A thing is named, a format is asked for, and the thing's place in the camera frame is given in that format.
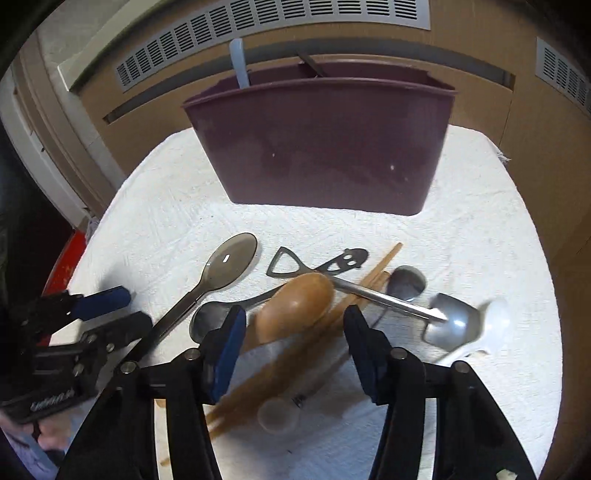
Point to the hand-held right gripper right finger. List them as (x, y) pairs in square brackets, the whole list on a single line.
[(364, 355)]

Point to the maroon plastic utensil holder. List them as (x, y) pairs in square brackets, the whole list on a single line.
[(323, 147)]

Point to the white terry towel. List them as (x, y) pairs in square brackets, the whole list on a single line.
[(152, 221)]

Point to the red object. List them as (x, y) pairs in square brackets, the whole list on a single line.
[(64, 281)]

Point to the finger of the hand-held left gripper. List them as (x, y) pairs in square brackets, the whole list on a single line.
[(106, 297), (124, 327)]

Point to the wooden spoon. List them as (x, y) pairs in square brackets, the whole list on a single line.
[(295, 304)]

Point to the wooden chopstick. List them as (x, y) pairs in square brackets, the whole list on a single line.
[(391, 256), (375, 278)]

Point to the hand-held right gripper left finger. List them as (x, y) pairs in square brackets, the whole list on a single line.
[(226, 355)]

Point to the translucent grey plastic spoon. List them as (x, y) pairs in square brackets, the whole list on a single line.
[(231, 263)]

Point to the short white vent grille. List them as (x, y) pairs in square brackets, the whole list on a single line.
[(563, 69)]

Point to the person's left hand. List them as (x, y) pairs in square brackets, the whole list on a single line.
[(53, 434)]

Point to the black smiley bottle opener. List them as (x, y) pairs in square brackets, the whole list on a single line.
[(333, 266)]

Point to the small round metal spoon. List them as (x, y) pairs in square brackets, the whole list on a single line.
[(406, 281)]

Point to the long white vent grille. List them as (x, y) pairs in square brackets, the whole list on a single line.
[(277, 21)]

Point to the white plastic spoon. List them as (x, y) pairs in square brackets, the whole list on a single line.
[(496, 318)]

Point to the translucent white plastic scoop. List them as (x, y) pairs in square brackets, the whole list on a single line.
[(279, 415)]

